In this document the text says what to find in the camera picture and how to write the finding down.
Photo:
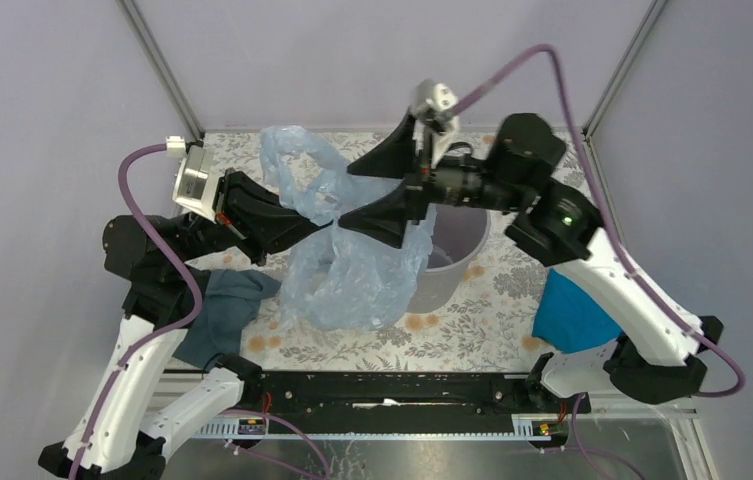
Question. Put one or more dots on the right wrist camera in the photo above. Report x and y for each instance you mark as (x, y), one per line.
(432, 107)

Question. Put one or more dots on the slotted cable duct rail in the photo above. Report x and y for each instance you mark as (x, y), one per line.
(501, 428)

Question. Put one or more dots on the light blue plastic trash bag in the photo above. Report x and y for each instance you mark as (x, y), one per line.
(337, 278)

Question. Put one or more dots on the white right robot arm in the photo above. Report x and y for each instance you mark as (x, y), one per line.
(656, 357)

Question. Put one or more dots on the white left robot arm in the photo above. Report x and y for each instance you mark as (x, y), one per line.
(115, 439)

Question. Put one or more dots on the bright blue cloth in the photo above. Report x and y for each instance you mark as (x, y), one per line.
(569, 320)

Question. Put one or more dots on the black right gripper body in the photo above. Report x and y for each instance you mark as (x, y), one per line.
(459, 181)

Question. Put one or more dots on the floral patterned table mat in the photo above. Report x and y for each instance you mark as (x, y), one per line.
(485, 326)

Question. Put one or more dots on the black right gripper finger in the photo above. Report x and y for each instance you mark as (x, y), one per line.
(394, 157)
(387, 219)

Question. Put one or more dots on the grey-blue cloth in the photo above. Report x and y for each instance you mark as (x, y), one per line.
(232, 300)

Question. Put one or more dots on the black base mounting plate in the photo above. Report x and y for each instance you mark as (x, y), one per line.
(421, 399)

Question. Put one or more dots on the grey plastic trash bin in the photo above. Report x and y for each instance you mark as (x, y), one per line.
(459, 236)

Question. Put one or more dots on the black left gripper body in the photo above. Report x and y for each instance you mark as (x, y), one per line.
(225, 213)

